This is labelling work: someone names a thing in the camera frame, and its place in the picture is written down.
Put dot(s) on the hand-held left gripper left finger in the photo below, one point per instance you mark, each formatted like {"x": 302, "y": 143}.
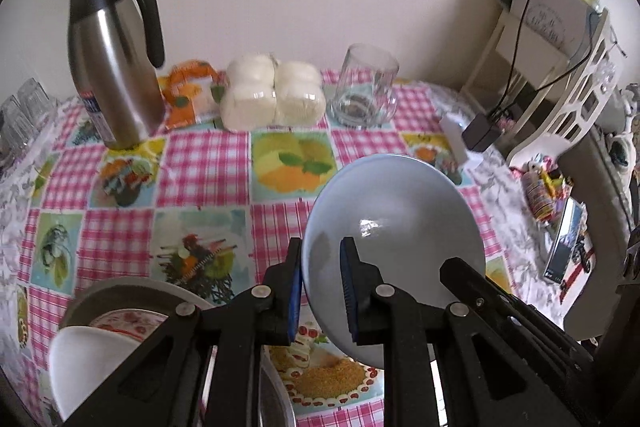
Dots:
{"x": 295, "y": 287}

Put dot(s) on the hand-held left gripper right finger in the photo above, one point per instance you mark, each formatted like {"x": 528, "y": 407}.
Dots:
{"x": 350, "y": 292}

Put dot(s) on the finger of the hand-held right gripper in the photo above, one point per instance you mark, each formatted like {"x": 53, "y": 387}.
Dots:
{"x": 500, "y": 302}

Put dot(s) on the light blue bowl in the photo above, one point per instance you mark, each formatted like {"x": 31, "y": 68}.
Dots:
{"x": 400, "y": 207}

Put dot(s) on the strawberry print bowl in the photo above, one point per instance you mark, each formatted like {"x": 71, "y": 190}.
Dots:
{"x": 130, "y": 322}

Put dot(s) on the plain white bowl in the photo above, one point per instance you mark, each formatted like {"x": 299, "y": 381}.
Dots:
{"x": 90, "y": 367}

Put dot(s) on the smartphone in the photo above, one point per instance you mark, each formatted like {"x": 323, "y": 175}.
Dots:
{"x": 565, "y": 242}

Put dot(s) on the bunch of keys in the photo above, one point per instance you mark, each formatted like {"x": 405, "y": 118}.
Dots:
{"x": 582, "y": 254}

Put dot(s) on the colourful candy roll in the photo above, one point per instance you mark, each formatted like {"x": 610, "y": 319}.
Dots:
{"x": 537, "y": 197}

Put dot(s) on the pink checkered tablecloth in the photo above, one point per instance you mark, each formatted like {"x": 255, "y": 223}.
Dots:
{"x": 200, "y": 177}

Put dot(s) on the white power strip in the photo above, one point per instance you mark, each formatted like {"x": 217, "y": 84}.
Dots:
{"x": 457, "y": 142}

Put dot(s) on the black power adapter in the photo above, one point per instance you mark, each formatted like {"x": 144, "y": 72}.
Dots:
{"x": 480, "y": 134}

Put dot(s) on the pack of white buns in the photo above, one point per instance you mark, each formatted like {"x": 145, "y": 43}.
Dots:
{"x": 272, "y": 97}

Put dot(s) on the clear glass mug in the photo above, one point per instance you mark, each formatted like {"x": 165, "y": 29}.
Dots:
{"x": 362, "y": 92}

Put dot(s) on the orange snack packet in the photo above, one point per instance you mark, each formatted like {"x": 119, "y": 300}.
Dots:
{"x": 187, "y": 97}

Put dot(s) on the stainless steel thermos jug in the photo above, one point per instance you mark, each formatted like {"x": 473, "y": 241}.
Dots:
{"x": 115, "y": 82}

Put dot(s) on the white paper bag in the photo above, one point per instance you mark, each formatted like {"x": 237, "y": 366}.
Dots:
{"x": 550, "y": 12}

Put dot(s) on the clear drinking glass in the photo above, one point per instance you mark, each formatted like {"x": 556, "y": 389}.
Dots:
{"x": 11, "y": 122}
{"x": 35, "y": 102}

